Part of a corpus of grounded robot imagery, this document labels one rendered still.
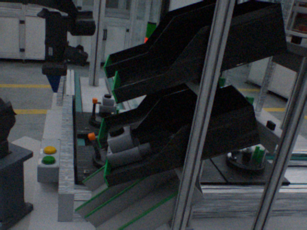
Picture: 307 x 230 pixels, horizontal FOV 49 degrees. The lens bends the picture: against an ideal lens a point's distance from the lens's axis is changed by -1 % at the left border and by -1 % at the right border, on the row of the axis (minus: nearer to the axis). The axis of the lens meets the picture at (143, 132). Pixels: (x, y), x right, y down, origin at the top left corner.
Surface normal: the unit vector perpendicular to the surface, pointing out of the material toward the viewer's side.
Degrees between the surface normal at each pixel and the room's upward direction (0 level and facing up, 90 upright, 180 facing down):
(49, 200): 0
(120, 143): 90
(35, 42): 90
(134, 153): 90
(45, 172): 90
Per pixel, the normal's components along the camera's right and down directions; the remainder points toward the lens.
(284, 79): -0.93, 0.04
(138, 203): -0.61, -0.72
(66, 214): 0.19, 0.42
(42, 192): 0.13, -0.91
